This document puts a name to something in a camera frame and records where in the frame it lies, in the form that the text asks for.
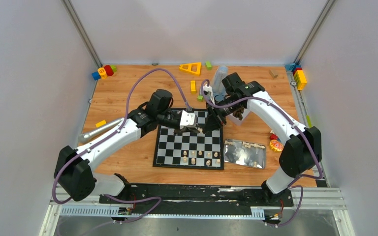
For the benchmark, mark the silver metal cylinder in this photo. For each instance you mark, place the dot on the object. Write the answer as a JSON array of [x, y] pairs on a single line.
[[87, 136]]

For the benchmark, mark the brown wooden block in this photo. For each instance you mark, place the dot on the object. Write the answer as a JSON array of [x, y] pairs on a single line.
[[273, 73]]

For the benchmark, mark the bubble-wrapped blue metronome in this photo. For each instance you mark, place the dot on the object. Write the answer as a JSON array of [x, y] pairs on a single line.
[[217, 85]]

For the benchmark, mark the small yellow block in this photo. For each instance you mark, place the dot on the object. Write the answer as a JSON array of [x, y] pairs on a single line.
[[101, 123]]

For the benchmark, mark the coloured blocks left corner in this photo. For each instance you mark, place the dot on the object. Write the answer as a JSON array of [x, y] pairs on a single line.
[[104, 72]]

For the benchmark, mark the folding chess board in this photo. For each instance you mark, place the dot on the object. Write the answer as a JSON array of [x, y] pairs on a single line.
[[169, 149]]

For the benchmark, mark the green cube back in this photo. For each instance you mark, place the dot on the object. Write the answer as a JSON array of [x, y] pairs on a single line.
[[208, 65]]

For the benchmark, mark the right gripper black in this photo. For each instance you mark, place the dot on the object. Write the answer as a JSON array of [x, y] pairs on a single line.
[[215, 121]]

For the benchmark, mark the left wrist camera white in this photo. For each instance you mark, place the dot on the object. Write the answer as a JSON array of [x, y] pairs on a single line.
[[188, 120]]

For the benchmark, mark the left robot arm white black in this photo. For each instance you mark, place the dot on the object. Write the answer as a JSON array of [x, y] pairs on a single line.
[[74, 170]]

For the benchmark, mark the tin lid with light pieces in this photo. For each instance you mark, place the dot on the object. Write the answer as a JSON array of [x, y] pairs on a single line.
[[244, 153]]

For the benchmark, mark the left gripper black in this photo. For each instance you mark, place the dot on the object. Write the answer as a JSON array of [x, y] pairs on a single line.
[[180, 129]]

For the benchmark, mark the yellow curved block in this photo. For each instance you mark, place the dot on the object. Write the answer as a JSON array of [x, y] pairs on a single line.
[[193, 89]]

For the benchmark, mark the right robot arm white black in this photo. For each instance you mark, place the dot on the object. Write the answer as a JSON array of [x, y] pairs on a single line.
[[301, 154]]

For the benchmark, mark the tin box with dark pieces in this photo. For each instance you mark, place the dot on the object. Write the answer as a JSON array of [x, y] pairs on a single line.
[[239, 116]]

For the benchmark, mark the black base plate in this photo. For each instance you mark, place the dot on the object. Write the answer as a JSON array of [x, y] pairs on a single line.
[[205, 199]]

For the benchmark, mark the stacked coloured bricks right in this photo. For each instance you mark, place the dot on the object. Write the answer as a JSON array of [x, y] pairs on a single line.
[[298, 74]]

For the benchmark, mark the toy car red blue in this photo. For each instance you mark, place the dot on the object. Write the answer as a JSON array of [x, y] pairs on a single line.
[[275, 143]]

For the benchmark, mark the yellow triangle block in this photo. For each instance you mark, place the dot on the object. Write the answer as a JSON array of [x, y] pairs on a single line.
[[193, 68]]

